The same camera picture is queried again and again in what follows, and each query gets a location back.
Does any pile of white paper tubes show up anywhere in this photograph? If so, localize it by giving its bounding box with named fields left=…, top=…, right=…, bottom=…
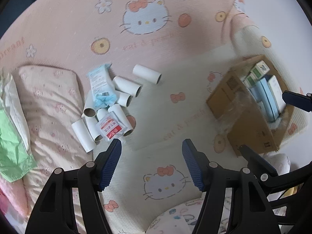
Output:
left=71, top=64, right=162, bottom=154

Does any light blue box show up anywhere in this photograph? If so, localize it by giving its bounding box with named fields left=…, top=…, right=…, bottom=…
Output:
left=250, top=78, right=281, bottom=123

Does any white cartoon print cloth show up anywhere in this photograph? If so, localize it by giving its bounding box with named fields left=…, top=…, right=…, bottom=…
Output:
left=146, top=196, right=234, bottom=234

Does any green cloth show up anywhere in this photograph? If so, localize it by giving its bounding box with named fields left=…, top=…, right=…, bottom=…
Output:
left=0, top=102, right=37, bottom=183

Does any light blue wipes packet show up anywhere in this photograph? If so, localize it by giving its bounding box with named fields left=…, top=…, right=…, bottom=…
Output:
left=87, top=63, right=119, bottom=109

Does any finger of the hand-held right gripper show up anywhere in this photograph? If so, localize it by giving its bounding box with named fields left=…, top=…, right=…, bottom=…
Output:
left=239, top=144, right=312, bottom=196
left=282, top=90, right=312, bottom=113

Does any red white label packet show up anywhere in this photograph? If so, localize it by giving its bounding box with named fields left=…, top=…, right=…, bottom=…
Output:
left=96, top=112, right=127, bottom=142

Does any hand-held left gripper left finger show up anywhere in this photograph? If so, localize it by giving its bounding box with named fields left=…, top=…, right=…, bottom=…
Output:
left=25, top=138, right=122, bottom=234

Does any pink fuzzy cloth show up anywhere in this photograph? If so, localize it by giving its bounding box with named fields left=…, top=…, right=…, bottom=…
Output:
left=0, top=173, right=28, bottom=218

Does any white plastic bag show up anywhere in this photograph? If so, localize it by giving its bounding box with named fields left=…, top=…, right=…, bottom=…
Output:
left=0, top=73, right=31, bottom=152

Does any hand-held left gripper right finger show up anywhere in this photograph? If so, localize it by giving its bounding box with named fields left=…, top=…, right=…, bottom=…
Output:
left=182, top=138, right=279, bottom=234

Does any green white cartoon carton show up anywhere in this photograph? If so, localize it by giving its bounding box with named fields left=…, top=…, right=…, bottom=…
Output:
left=251, top=61, right=271, bottom=78

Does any small green white carton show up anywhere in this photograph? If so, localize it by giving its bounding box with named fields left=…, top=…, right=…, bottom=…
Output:
left=244, top=74, right=258, bottom=88

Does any pink floral pillow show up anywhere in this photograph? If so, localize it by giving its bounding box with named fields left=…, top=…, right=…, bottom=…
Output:
left=13, top=65, right=98, bottom=234

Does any white flat box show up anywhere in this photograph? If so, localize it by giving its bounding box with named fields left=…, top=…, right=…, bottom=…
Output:
left=266, top=75, right=287, bottom=115

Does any pink cat print blanket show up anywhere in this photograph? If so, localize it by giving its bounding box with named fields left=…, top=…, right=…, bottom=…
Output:
left=0, top=0, right=306, bottom=234

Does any brown cardboard box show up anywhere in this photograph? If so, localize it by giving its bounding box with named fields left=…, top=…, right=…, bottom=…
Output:
left=206, top=55, right=296, bottom=158

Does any white fluffy cloth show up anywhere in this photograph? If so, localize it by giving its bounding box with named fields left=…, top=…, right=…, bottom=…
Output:
left=264, top=152, right=291, bottom=176

